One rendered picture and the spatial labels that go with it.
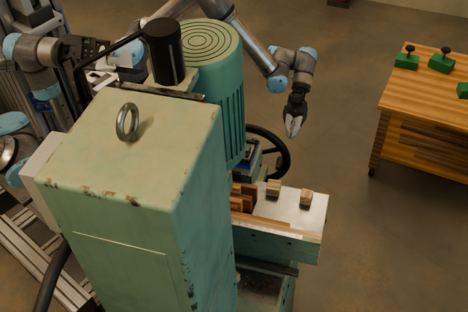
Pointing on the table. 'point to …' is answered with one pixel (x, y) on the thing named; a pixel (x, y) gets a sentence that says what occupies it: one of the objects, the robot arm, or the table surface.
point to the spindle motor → (219, 76)
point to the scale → (267, 230)
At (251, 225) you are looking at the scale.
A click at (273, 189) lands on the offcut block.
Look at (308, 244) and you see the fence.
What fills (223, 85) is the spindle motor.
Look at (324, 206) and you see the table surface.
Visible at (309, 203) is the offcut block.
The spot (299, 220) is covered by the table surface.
